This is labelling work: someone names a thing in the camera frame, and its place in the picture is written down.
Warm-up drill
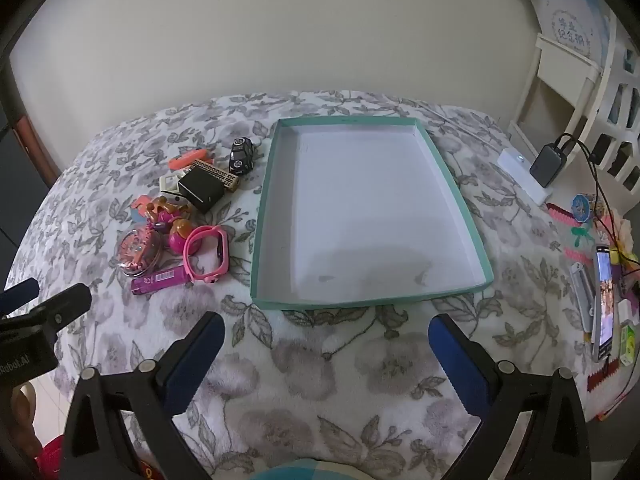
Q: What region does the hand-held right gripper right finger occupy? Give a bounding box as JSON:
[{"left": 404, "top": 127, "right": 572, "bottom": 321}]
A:
[{"left": 427, "top": 314, "right": 599, "bottom": 480}]

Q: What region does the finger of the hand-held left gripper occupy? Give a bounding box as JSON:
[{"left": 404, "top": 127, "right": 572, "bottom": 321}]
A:
[
  {"left": 0, "top": 277, "right": 40, "bottom": 312},
  {"left": 0, "top": 282, "right": 94, "bottom": 335}
]

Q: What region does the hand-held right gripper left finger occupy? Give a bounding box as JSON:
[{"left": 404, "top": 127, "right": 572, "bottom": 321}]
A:
[{"left": 59, "top": 311, "right": 226, "bottom": 480}]

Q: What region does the purple lighter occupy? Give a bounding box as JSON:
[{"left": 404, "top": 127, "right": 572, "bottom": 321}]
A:
[{"left": 131, "top": 269, "right": 187, "bottom": 297}]

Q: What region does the pink wrist watch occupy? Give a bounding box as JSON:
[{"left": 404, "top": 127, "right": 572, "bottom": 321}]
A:
[{"left": 183, "top": 225, "right": 231, "bottom": 286}]

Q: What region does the pink toy doll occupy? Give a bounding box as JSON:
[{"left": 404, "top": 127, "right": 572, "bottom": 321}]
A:
[{"left": 150, "top": 197, "right": 197, "bottom": 257}]

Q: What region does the white plastic toy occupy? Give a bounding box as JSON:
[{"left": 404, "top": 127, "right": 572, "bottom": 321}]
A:
[{"left": 159, "top": 175, "right": 189, "bottom": 206}]

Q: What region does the small black box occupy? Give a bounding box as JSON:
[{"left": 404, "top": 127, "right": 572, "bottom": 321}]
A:
[{"left": 177, "top": 166, "right": 226, "bottom": 214}]

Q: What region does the teal cardboard box tray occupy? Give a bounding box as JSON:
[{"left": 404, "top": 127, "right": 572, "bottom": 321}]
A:
[{"left": 248, "top": 115, "right": 495, "bottom": 311}]

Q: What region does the orange plastic toy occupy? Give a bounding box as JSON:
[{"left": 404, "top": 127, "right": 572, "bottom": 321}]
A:
[{"left": 168, "top": 149, "right": 207, "bottom": 170}]

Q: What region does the black toy car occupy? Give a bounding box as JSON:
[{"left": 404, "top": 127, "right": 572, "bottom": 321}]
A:
[{"left": 229, "top": 137, "right": 256, "bottom": 176}]

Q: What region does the person's left hand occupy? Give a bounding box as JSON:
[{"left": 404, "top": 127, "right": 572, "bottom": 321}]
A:
[{"left": 7, "top": 382, "right": 39, "bottom": 450}]

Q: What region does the dark cabinet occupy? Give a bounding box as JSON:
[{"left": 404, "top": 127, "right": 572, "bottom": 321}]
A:
[{"left": 0, "top": 110, "right": 47, "bottom": 261}]

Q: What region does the red cloth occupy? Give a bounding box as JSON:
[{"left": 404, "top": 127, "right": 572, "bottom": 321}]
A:
[{"left": 37, "top": 435, "right": 68, "bottom": 480}]

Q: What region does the floral grey white blanket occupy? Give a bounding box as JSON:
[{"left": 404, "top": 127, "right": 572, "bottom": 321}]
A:
[{"left": 10, "top": 91, "right": 622, "bottom": 480}]

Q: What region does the silver metal case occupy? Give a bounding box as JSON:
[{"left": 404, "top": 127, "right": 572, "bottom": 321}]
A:
[{"left": 570, "top": 261, "right": 599, "bottom": 336}]

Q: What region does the teal plaid clothing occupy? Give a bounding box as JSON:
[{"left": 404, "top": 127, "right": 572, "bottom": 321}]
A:
[{"left": 250, "top": 457, "right": 372, "bottom": 480}]

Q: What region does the smartphone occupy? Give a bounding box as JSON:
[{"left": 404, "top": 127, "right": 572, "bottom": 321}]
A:
[{"left": 591, "top": 244, "right": 615, "bottom": 362}]

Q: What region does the green yellow small box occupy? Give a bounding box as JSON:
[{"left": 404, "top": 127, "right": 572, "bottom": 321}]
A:
[{"left": 619, "top": 324, "right": 640, "bottom": 361}]

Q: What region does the printed tape roll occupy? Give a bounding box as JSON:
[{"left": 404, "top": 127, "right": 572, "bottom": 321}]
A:
[{"left": 570, "top": 192, "right": 596, "bottom": 224}]

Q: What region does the white power strip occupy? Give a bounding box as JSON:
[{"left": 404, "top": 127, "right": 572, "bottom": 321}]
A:
[{"left": 497, "top": 149, "right": 554, "bottom": 206}]

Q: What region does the black power adapter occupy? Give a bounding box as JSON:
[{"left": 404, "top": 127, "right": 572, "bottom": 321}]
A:
[{"left": 529, "top": 142, "right": 569, "bottom": 189}]

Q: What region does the white lattice shelf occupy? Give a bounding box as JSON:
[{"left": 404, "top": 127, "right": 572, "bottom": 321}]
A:
[{"left": 575, "top": 10, "right": 640, "bottom": 192}]

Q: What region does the white wooden chair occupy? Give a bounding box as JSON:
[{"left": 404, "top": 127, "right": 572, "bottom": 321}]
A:
[{"left": 507, "top": 32, "right": 609, "bottom": 161}]

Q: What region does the pale blue printed album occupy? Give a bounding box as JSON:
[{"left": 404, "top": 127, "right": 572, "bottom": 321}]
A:
[{"left": 532, "top": 0, "right": 614, "bottom": 61}]

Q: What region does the brown wooden frame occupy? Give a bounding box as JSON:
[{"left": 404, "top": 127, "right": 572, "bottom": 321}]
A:
[{"left": 12, "top": 110, "right": 60, "bottom": 186}]

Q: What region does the black cable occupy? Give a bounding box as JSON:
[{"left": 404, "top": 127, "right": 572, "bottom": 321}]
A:
[{"left": 554, "top": 132, "right": 640, "bottom": 281}]

